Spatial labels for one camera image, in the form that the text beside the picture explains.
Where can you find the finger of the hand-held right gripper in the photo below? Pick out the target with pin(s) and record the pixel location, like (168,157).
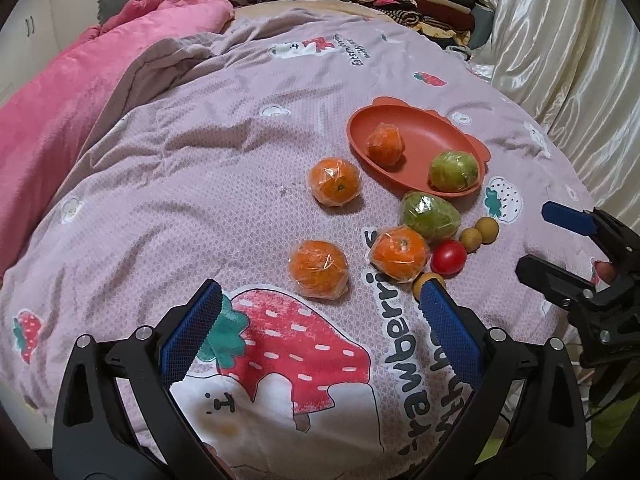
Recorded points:
(565,216)
(547,275)

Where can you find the orange-red oval plate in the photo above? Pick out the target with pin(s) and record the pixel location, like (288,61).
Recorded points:
(420,130)

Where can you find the pink fleece blanket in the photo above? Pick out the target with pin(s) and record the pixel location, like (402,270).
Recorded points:
(75,90)

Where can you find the brown longan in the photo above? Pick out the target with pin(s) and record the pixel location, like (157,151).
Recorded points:
(424,282)
(487,230)
(470,239)

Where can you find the strawberry printed pink blanket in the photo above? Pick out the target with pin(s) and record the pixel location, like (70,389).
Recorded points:
(225,160)

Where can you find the cream satin curtain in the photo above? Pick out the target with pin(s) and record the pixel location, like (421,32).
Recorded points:
(560,40)

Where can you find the plastic-wrapped orange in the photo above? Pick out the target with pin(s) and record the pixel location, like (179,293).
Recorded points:
(400,252)
(319,267)
(384,145)
(334,181)

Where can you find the red cherry tomato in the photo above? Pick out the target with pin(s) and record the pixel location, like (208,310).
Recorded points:
(448,257)

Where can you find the stack of folded clothes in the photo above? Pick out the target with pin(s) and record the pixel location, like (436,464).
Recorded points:
(415,0)

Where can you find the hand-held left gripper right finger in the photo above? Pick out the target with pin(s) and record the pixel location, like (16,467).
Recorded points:
(450,330)

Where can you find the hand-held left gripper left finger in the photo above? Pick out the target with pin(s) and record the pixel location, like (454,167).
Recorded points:
(192,327)

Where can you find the white cabinet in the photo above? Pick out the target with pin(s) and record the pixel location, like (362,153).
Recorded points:
(30,15)

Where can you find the person's right hand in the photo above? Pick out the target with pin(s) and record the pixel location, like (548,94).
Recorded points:
(606,272)

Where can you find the plastic-wrapped green fruit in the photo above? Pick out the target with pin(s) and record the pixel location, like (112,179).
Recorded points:
(452,171)
(430,215)

